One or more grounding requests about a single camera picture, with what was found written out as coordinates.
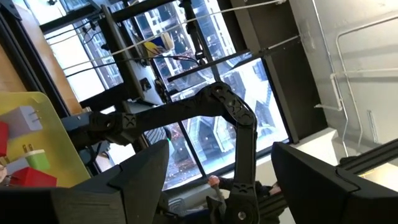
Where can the window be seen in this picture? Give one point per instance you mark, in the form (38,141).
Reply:
(267,109)

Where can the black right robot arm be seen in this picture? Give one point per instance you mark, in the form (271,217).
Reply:
(186,109)

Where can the yellow plastic bin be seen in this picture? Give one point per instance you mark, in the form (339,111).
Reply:
(62,149)

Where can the red wall charger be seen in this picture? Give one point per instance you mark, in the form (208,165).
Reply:
(3,138)
(31,178)

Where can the white wall conduit pipe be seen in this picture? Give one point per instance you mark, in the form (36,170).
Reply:
(335,91)

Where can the person's hand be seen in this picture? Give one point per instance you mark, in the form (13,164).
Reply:
(214,181)

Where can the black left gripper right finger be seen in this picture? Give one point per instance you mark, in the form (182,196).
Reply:
(326,196)

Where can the person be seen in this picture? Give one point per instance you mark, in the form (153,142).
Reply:
(227,184)

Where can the green white wall charger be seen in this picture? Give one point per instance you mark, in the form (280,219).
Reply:
(37,160)

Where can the pink white wall charger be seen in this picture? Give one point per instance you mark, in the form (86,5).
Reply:
(2,174)

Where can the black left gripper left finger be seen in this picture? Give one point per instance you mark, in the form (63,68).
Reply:
(124,193)

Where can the lavender wall charger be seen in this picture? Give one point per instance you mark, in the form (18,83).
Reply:
(15,166)
(18,121)

